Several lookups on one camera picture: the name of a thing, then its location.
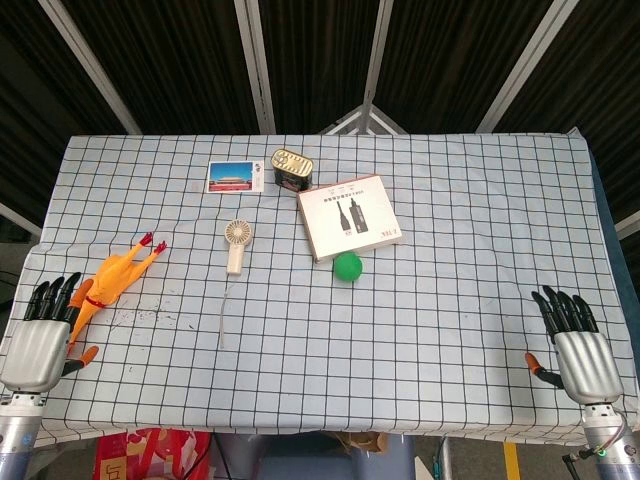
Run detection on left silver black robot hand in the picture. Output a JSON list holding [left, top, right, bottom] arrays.
[[0, 272, 100, 393]]

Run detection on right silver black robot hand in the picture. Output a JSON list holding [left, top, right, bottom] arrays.
[[524, 285, 625, 405]]

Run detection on cream handheld fan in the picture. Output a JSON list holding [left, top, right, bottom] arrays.
[[223, 218, 254, 276]]

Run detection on orange rubber chicken toy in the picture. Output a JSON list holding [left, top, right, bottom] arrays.
[[66, 232, 168, 346]]

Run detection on red printed bag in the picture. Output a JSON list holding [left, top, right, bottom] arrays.
[[94, 427, 214, 480]]

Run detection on brown paper bag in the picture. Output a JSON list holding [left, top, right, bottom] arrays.
[[327, 430, 390, 455]]

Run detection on green ball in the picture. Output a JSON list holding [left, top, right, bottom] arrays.
[[332, 251, 364, 284]]

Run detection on photo postcard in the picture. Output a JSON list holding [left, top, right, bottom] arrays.
[[204, 160, 266, 195]]

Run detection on checkered tablecloth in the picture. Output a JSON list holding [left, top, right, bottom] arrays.
[[0, 127, 640, 448]]

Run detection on blue chair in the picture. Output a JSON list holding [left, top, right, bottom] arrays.
[[257, 433, 417, 480]]

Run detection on white product box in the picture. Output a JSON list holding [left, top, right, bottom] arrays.
[[296, 173, 404, 264]]

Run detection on black gold tin can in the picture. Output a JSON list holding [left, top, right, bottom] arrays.
[[270, 148, 316, 193]]

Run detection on thin grey curved wire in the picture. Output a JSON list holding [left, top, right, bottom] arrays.
[[216, 273, 235, 350]]

